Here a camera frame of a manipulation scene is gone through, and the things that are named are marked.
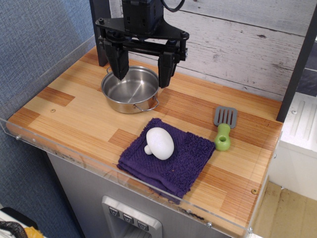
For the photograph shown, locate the stainless steel pot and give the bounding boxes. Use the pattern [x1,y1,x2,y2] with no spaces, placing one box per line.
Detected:
[101,66,159,114]

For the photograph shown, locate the clear acrylic table guard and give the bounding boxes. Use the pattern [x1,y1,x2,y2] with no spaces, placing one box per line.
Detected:
[0,33,282,238]

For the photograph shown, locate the purple folded towel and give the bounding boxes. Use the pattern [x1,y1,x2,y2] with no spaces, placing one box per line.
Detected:
[117,118,215,204]

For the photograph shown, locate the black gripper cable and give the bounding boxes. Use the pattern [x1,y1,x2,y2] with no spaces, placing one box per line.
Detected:
[160,0,185,12]

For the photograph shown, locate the grey spatula with green handle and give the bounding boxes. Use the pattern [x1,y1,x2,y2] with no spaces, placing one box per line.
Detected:
[214,106,238,151]

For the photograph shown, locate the dark left frame post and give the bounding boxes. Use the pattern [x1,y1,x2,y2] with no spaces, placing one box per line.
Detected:
[89,0,111,67]

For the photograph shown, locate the white ribbed side counter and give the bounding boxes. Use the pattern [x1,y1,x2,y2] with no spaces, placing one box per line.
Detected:
[281,92,317,152]

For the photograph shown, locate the silver cabinet control panel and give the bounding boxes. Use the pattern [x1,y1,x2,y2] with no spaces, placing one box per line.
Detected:
[102,195,163,238]

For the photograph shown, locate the white toy mushroom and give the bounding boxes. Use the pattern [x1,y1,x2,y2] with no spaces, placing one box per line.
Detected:
[144,127,174,160]

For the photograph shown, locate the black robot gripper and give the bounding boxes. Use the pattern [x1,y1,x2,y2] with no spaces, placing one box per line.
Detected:
[96,0,189,88]

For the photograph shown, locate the dark frame post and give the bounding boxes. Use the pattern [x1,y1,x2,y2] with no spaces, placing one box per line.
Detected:
[89,0,111,67]
[276,6,317,122]

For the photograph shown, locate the yellow object bottom left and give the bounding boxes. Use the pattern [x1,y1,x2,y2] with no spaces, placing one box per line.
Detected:
[24,227,44,238]

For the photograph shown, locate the dark right frame post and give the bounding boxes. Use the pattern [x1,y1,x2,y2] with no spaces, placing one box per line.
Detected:
[276,6,317,122]

